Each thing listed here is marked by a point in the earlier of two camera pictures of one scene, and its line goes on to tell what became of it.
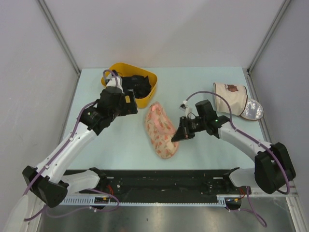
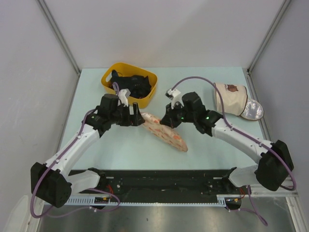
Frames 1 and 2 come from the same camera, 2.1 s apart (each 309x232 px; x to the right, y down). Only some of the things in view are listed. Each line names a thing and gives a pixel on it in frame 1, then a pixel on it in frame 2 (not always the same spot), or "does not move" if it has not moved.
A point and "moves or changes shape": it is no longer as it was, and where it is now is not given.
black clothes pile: (141, 85) does not move
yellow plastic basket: (124, 69) does not move
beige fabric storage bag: (236, 95) does not move
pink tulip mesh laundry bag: (161, 128) moves or changes shape
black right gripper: (181, 134) to (168, 119)
